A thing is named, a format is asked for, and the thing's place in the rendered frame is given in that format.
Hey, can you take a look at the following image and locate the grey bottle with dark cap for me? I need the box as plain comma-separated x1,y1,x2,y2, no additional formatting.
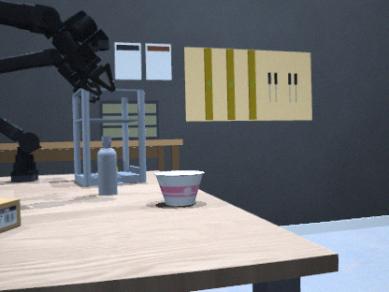
97,137,118,196

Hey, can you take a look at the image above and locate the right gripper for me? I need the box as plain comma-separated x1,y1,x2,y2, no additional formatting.
64,44,116,96

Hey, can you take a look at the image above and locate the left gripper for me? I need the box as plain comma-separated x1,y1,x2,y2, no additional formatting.
67,70,100,103

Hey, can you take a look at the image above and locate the grey and pink yogurt cup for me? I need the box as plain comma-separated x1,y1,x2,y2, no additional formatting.
154,170,205,206

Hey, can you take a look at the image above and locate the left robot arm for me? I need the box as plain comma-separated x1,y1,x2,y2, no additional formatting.
0,49,75,176

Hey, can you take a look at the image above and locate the grey metal shelving unit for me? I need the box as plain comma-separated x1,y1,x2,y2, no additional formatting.
72,88,147,186

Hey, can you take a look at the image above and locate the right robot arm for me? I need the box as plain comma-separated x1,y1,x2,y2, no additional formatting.
0,0,109,64

